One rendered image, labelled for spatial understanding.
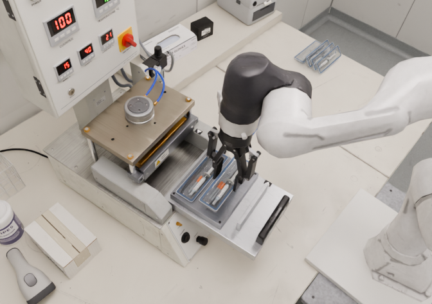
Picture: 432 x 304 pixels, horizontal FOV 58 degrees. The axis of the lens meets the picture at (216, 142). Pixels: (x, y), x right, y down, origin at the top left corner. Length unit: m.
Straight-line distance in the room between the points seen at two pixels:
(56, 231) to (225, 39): 1.12
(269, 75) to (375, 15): 2.78
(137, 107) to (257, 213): 0.43
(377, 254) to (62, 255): 0.91
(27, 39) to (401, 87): 0.73
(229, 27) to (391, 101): 1.33
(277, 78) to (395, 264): 0.73
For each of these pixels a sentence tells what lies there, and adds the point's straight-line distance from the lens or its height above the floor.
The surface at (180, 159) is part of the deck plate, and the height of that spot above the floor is 0.93.
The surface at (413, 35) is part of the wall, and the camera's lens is 3.42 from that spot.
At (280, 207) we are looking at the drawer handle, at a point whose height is 1.01.
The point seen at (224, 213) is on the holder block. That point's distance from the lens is 1.06.
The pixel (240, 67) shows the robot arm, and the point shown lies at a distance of 0.73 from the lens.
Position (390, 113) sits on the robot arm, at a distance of 0.71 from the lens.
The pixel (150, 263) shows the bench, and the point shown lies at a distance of 1.26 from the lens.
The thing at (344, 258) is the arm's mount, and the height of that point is 0.77.
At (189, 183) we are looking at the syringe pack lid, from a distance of 1.09.
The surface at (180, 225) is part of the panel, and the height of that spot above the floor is 0.90.
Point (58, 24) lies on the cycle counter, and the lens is 0.95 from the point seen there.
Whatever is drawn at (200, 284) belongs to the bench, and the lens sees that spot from 1.24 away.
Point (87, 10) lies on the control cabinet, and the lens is 1.01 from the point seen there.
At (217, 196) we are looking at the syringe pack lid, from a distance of 1.03.
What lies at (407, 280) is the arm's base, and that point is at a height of 0.81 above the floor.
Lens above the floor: 1.92
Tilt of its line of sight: 51 degrees down
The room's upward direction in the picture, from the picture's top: 5 degrees clockwise
